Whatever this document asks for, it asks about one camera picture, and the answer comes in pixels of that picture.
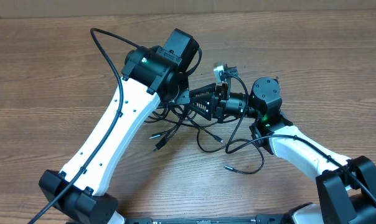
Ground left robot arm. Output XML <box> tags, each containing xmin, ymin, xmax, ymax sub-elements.
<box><xmin>31</xmin><ymin>29</ymin><xmax>201</xmax><ymax>223</ymax></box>

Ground thin black multi-head cable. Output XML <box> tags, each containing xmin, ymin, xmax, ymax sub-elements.
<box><xmin>175</xmin><ymin>107</ymin><xmax>266</xmax><ymax>175</ymax></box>

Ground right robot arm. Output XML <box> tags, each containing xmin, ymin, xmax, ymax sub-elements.
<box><xmin>189</xmin><ymin>77</ymin><xmax>376</xmax><ymax>223</ymax></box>

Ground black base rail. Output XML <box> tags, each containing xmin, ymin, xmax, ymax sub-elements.
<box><xmin>125</xmin><ymin>214</ymin><xmax>289</xmax><ymax>224</ymax></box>

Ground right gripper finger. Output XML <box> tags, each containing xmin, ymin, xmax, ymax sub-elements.
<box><xmin>189</xmin><ymin>83</ymin><xmax>217</xmax><ymax>97</ymax></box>
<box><xmin>189</xmin><ymin>95</ymin><xmax>214</xmax><ymax>120</ymax></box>

